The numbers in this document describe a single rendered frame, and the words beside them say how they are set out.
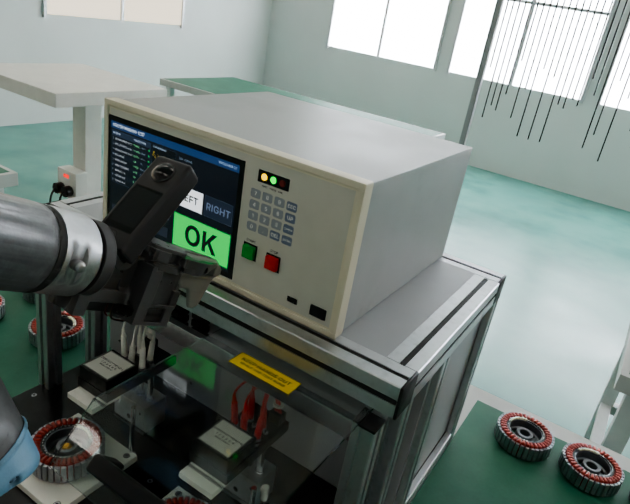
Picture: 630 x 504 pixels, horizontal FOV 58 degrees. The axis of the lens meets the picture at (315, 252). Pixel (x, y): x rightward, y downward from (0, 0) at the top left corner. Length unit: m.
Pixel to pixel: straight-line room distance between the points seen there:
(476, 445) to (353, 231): 0.68
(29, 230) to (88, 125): 1.42
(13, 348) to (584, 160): 6.29
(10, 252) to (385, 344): 0.45
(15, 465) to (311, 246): 0.38
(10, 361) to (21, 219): 0.84
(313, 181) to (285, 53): 7.70
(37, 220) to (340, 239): 0.34
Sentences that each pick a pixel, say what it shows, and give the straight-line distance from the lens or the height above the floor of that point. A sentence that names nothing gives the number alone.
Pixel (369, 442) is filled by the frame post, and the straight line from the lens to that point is 0.71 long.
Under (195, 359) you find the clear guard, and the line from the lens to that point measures 0.74.
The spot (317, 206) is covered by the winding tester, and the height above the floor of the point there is 1.27.
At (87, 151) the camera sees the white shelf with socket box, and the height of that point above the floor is 0.97.
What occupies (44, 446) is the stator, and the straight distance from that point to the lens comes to 1.01.
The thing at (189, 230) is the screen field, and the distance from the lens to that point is 0.82.
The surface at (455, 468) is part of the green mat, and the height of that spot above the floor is 0.75.
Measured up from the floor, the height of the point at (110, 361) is 0.92.
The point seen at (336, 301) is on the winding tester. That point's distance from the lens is 0.70.
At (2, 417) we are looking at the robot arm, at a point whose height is 1.16.
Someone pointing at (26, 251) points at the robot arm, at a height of 1.29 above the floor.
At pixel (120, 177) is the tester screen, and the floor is 1.21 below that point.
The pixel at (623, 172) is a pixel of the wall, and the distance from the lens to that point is 6.92.
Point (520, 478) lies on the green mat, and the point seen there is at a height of 0.75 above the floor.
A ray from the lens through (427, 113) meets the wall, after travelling 7.35.
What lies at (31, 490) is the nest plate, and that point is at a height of 0.78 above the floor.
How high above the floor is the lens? 1.49
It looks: 23 degrees down
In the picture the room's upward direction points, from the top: 10 degrees clockwise
